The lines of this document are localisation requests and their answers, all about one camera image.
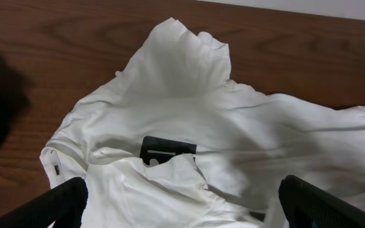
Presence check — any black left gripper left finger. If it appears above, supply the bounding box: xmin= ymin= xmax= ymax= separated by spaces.
xmin=0 ymin=177 xmax=88 ymax=228

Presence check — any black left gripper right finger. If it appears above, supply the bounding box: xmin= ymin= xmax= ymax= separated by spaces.
xmin=278 ymin=175 xmax=365 ymax=228

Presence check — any white Puma t-shirt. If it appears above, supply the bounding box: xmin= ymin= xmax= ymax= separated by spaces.
xmin=40 ymin=18 xmax=365 ymax=227

